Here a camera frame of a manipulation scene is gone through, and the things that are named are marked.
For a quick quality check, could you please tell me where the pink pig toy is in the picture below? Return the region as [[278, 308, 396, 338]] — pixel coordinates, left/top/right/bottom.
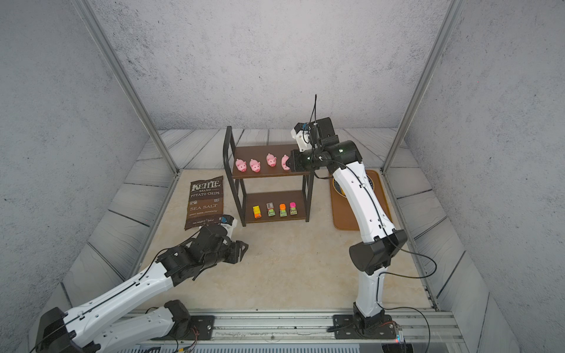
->
[[249, 159, 261, 173], [235, 159, 247, 173], [281, 154, 291, 171], [266, 154, 277, 168]]

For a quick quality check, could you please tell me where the orange yellow dump truck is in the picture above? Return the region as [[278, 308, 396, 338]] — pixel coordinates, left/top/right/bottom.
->
[[252, 205, 262, 219]]

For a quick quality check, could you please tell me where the green truck picture box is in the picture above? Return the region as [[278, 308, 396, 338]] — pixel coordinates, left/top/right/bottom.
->
[[266, 202, 276, 217]]

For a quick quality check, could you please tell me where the green truck pink drum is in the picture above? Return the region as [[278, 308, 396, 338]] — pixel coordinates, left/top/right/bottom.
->
[[289, 202, 298, 216]]

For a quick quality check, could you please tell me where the green truck orange drum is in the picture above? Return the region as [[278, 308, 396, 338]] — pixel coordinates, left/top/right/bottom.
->
[[279, 203, 288, 218]]

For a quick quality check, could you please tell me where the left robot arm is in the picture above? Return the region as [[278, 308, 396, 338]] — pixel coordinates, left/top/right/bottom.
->
[[31, 217, 249, 352]]

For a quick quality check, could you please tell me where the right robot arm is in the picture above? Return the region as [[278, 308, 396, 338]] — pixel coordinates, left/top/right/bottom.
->
[[286, 118, 408, 334]]

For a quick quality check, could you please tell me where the blue patterned plate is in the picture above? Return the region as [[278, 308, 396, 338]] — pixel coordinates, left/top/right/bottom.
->
[[333, 176, 375, 198]]

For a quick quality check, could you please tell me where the Kettle potato chips bag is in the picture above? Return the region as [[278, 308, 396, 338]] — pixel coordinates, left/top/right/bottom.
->
[[184, 176, 224, 230]]

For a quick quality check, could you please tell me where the brown wooden tray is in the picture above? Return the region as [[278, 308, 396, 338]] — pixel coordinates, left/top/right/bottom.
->
[[330, 170, 393, 231]]

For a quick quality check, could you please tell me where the two-tier wooden metal shelf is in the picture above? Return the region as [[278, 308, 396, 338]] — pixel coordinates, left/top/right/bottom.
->
[[222, 126, 314, 226]]

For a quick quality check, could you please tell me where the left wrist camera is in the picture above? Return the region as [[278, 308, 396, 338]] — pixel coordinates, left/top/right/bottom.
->
[[220, 215, 238, 231]]

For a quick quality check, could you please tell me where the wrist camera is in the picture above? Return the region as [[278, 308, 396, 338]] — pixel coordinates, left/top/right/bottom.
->
[[291, 123, 312, 152], [220, 215, 238, 231]]

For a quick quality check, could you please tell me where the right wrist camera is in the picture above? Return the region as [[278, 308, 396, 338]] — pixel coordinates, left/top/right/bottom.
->
[[291, 123, 312, 152]]

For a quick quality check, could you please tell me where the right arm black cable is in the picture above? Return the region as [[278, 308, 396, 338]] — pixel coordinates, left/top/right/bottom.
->
[[308, 93, 438, 353]]

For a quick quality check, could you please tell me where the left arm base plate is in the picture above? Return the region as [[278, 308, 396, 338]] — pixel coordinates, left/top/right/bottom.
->
[[153, 315, 216, 341]]

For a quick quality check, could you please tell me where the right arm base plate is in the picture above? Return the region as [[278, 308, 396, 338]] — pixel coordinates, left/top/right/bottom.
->
[[327, 314, 399, 341]]

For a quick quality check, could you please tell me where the right aluminium frame post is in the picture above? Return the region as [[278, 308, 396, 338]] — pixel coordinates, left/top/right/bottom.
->
[[381, 0, 466, 175]]

